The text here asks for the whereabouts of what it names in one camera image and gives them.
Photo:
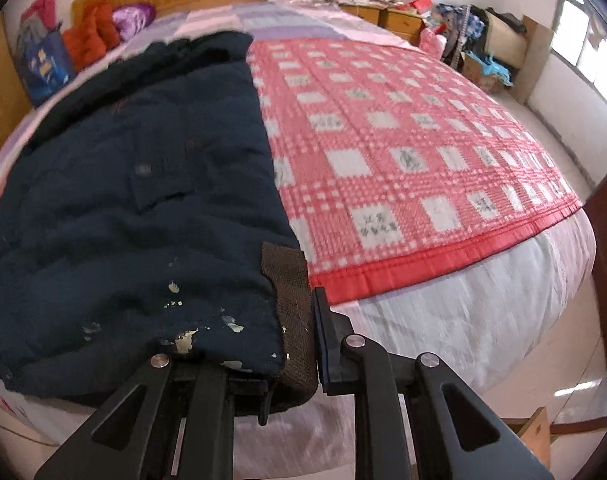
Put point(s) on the purple patterned pillow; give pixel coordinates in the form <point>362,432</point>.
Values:
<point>131,19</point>

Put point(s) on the blue shopping bag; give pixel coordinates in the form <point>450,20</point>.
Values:
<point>44,66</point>

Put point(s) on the pink purple patchwork bedsheet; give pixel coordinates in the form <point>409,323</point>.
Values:
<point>233,25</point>

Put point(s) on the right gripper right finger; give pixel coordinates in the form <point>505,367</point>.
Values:
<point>414,418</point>

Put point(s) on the light blue plastic item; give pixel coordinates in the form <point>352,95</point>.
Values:
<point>490,67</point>

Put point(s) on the dark navy padded jacket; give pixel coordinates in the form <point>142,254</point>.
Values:
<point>143,216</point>

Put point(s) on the cardboard box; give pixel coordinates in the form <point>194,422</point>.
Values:
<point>521,44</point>

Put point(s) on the window with frame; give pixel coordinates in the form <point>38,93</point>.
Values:
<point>580,39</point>

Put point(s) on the red white checkered blanket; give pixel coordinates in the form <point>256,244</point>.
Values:
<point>394,169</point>

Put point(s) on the wooden nightstand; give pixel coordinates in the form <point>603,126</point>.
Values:
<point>406,24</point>

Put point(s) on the pile of colourful clothes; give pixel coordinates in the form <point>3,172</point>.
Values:
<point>449,30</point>

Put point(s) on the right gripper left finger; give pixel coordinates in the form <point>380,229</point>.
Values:
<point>173,419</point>

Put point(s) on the orange red padded jacket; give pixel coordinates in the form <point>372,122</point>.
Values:
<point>96,35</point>

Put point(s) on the small wooden stool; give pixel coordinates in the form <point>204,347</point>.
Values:
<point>535,433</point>

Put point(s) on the pink clothes on pile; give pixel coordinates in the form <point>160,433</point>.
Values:
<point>44,10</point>

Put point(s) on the wooden wardrobe side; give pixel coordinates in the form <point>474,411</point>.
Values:
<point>3,95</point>

